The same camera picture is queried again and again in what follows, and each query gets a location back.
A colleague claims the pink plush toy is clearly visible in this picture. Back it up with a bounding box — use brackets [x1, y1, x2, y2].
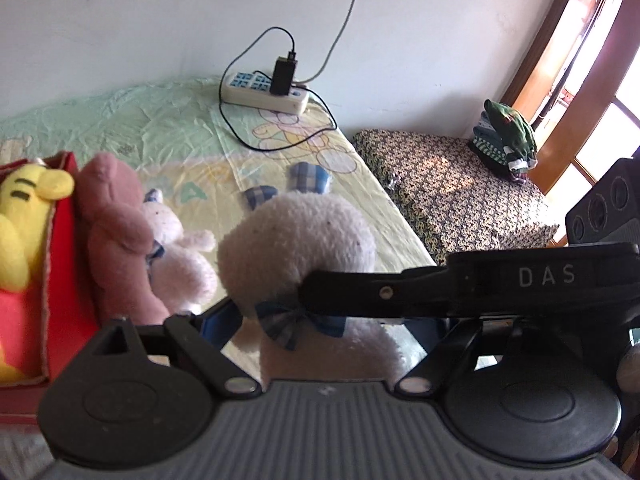
[75, 152, 171, 326]

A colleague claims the cartoon printed bed sheet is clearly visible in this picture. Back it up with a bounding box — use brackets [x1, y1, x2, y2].
[0, 75, 441, 376]

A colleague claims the wooden window frame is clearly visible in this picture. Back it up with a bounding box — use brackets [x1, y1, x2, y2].
[500, 0, 640, 211]

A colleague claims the yellow plush bear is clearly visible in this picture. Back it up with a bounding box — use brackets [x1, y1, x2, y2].
[0, 162, 76, 383]

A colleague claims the stack of folded clothes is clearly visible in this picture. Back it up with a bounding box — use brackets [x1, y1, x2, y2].
[467, 100, 538, 183]

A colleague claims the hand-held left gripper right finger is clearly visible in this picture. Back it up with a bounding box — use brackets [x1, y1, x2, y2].
[395, 317, 557, 397]

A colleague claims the small white plush bunny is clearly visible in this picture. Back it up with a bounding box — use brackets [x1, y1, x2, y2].
[142, 187, 218, 316]

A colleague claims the black charger adapter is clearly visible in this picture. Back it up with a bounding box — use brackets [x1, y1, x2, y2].
[271, 57, 298, 97]

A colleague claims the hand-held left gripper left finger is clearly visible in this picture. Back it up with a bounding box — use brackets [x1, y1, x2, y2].
[82, 297, 262, 399]

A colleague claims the red cardboard box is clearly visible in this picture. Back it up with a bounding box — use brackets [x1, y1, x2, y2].
[0, 152, 101, 426]

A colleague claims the black charger cable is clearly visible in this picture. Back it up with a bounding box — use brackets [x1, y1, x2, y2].
[218, 27, 338, 152]

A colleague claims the large white plush toy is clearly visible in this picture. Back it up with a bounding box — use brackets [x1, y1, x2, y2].
[216, 162, 406, 381]

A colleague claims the white power strip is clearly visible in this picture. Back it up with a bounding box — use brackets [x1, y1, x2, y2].
[222, 71, 310, 115]

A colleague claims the white power cord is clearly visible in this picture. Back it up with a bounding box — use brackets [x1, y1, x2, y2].
[295, 0, 366, 85]

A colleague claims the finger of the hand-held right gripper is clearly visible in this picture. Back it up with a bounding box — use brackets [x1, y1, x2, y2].
[314, 315, 347, 338]
[298, 264, 452, 319]

